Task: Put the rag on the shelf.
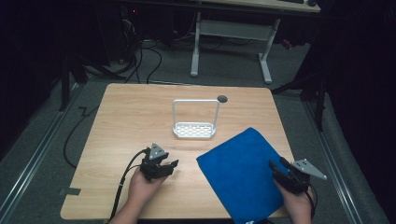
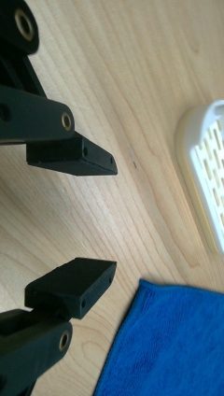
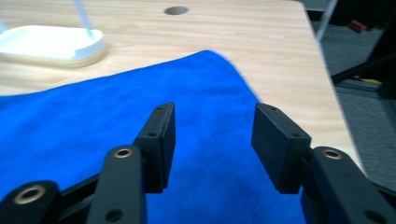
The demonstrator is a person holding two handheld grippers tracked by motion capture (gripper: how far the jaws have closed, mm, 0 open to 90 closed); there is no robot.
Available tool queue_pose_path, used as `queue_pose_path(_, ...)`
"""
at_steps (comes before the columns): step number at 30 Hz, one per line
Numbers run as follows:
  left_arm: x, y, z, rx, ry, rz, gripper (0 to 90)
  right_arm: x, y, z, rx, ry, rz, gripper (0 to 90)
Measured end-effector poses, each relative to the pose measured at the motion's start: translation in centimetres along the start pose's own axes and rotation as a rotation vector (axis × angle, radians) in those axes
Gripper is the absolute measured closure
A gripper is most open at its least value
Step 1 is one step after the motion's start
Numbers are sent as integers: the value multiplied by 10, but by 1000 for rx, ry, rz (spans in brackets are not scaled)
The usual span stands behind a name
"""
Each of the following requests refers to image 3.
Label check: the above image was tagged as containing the blue cloth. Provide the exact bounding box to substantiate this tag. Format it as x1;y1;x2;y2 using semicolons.
0;49;307;224

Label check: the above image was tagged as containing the black metal stand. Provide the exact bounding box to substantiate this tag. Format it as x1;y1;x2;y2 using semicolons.
330;8;396;101

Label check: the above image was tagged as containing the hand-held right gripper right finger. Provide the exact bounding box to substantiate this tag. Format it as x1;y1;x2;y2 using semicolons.
250;103;396;224

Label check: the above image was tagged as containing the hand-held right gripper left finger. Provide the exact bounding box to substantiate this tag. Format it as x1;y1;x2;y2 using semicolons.
86;102;177;224

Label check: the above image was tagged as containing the small red object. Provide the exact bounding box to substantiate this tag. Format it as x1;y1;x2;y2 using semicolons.
348;20;368;34

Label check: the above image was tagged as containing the white metal pole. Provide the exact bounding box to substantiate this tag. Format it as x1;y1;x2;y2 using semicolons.
316;0;339;43

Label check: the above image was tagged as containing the white lamp base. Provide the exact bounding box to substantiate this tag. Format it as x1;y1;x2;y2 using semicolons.
0;0;106;70

